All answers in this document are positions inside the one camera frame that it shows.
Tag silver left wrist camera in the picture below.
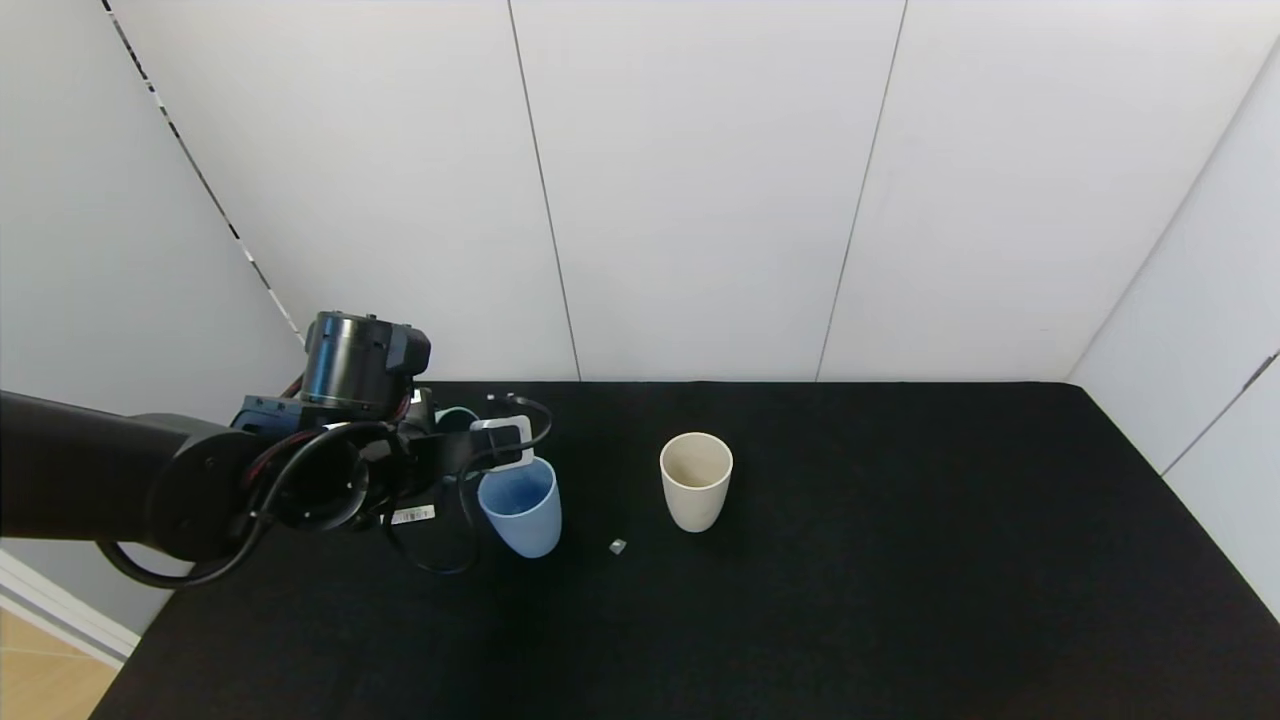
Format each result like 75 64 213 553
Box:
469 415 537 473

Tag white baseboard strip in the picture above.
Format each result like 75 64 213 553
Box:
0 548 143 669

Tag beige plastic cup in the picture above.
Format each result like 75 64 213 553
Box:
659 432 734 534

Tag light blue plastic cup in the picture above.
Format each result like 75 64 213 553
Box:
477 455 563 559

